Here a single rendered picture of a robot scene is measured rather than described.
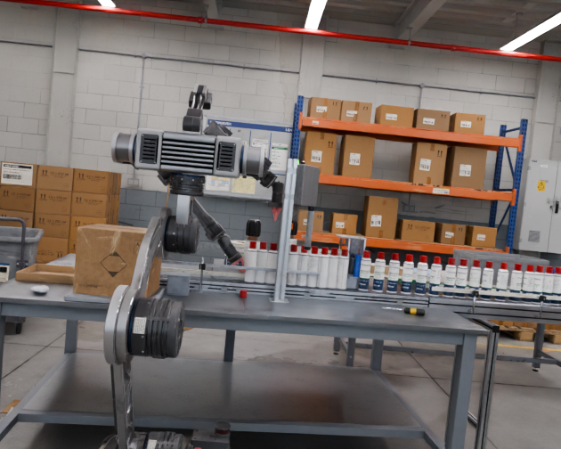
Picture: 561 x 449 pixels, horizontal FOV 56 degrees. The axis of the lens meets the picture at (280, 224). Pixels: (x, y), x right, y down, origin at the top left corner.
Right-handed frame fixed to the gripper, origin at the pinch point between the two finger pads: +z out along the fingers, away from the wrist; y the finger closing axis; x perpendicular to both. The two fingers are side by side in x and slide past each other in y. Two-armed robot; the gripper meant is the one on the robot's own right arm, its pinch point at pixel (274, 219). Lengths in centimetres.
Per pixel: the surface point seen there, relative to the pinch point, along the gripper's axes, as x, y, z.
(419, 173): -333, -219, -46
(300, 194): 37.2, -5.4, -15.2
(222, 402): 10, 20, 97
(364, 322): 68, -32, 35
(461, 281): 26, -96, 22
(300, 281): 22.7, -12.4, 27.8
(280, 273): 36.9, 0.5, 22.4
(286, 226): 35.4, -0.5, 0.2
